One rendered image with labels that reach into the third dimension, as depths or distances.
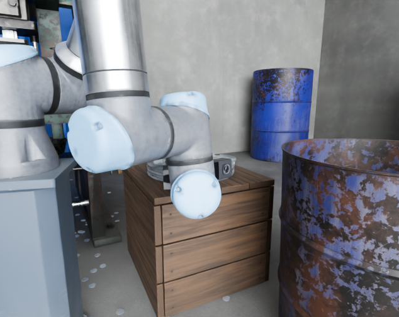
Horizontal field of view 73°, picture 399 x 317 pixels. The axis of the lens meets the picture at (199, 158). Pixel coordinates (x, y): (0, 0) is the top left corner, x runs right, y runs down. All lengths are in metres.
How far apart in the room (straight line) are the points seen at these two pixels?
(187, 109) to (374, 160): 0.62
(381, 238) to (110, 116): 0.43
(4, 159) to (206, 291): 0.61
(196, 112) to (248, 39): 2.92
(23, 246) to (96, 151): 0.34
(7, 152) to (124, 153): 0.30
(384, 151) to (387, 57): 2.80
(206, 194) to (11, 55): 0.40
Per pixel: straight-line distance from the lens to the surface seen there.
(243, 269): 0.91
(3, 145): 0.58
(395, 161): 0.89
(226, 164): 0.62
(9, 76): 0.58
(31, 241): 0.60
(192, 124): 0.39
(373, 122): 3.65
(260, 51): 3.39
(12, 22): 1.36
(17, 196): 0.57
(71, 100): 0.63
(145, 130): 0.32
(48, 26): 1.61
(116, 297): 0.95
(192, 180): 0.39
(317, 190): 0.52
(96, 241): 1.22
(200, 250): 0.79
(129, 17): 0.34
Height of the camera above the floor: 0.58
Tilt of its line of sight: 12 degrees down
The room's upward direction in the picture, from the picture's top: straight up
